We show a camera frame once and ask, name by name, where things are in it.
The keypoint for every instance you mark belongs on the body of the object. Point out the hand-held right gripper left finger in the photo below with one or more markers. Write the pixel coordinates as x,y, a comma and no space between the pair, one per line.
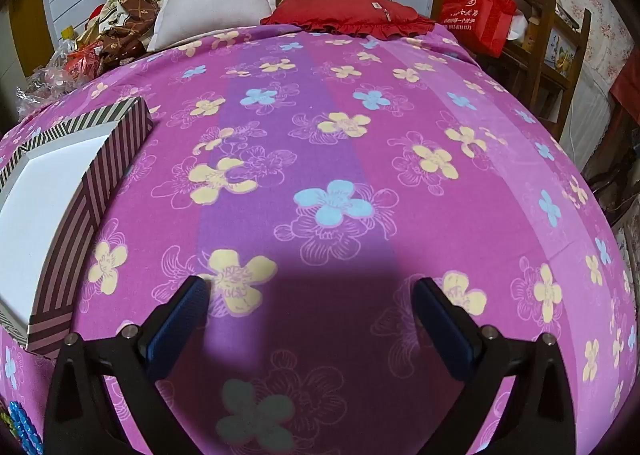
180,322

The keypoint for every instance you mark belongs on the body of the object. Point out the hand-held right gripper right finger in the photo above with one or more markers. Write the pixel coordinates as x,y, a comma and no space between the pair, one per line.
445,327

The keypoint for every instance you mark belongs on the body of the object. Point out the striped cardboard box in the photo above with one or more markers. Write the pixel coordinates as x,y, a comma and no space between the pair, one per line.
65,255

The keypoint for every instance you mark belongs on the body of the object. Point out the pink floral bedsheet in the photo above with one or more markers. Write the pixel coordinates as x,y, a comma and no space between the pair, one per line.
350,135

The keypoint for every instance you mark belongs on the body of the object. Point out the clear plastic wrappers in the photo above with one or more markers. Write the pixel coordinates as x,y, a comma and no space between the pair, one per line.
55,80

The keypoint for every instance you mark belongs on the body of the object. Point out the red cloth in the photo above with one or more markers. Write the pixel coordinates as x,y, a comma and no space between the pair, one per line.
627,85

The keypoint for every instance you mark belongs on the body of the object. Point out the wooden chair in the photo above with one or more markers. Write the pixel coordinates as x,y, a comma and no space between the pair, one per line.
575,50

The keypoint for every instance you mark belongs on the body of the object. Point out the red shopping bag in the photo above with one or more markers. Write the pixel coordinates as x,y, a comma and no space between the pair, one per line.
475,15

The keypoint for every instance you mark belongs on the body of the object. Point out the red ruffled pillow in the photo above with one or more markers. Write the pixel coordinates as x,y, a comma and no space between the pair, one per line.
350,5

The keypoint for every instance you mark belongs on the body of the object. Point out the floral curtain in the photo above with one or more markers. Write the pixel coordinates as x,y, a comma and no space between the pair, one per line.
600,10

